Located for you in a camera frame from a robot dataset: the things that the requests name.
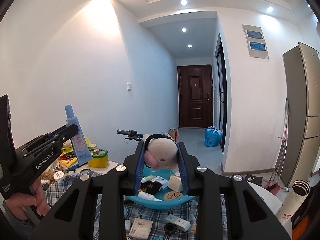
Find blue plastic basin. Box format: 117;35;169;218
124;167;200;210

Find white teal carton box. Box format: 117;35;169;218
165;214;191;232

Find black fabric pouch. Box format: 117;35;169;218
140;181;162;194

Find beige tissue packet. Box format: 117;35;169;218
129;217;153;239

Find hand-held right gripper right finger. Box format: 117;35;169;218
176;142;292;240

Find round wooden disc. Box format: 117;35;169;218
164;191;185;202

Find small white bottle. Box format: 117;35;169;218
137;191;162;202

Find blue plastic bag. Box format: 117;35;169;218
204;126;222;147

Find black bicycle handlebar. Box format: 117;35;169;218
117;129;145;142

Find beige floral cylinder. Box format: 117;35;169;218
275;180;310;227

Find red dustpan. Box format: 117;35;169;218
264;180;278;193

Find black framed glass door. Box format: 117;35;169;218
215;32;228;153

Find black cylinder cap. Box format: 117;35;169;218
164;224;178;235

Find grey poles with pink hook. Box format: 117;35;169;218
274;97;290;180

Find blue tissue box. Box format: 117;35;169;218
150;176;171;193

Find blue plaid cloth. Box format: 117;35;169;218
45;170;228;240

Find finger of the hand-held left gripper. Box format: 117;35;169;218
25;126;68;147
21;124;79;157

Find brown paper bag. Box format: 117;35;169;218
168;128;179;142

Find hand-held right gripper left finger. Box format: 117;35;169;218
29;142;148;240

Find brown entrance door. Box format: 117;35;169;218
177;65;213;128

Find yellow container green rim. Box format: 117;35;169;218
88;149;109;168

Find person's left hand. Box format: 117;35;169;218
4;178;51;221

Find grey wall panel box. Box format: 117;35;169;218
242;24;269;59

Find gold refrigerator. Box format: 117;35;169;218
282;42;320;188

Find black item on floor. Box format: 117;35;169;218
244;175;263;184

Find white pink plush toy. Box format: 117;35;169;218
144;134;178;169

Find black jacket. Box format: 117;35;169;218
299;187;320;220

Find pale blue tube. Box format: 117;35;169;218
64;105;92;167

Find orange bag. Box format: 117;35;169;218
292;211;312;233

